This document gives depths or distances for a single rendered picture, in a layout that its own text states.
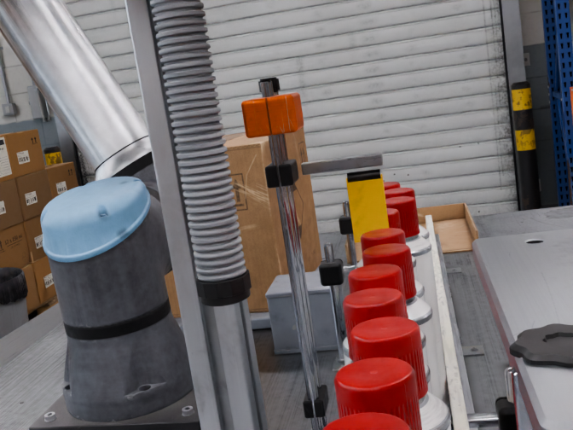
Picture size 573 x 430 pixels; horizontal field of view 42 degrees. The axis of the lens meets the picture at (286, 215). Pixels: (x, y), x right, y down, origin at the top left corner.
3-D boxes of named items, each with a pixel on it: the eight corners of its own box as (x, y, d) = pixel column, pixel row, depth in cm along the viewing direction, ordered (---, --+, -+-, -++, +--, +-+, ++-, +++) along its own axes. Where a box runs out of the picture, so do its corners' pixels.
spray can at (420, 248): (440, 423, 68) (414, 204, 65) (387, 417, 71) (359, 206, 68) (457, 398, 73) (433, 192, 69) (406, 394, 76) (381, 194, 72)
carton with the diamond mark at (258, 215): (286, 310, 119) (260, 142, 114) (147, 320, 125) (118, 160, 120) (322, 261, 147) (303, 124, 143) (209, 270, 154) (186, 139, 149)
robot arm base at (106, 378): (159, 424, 76) (140, 334, 73) (37, 420, 81) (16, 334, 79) (221, 358, 89) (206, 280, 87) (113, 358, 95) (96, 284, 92)
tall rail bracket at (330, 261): (388, 363, 97) (372, 240, 94) (332, 368, 98) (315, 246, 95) (388, 354, 100) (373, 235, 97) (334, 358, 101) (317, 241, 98)
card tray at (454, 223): (479, 250, 146) (477, 230, 145) (347, 264, 150) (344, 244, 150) (467, 219, 175) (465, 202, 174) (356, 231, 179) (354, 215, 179)
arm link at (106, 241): (37, 328, 80) (7, 206, 77) (109, 284, 92) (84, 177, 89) (132, 328, 75) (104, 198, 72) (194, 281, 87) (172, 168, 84)
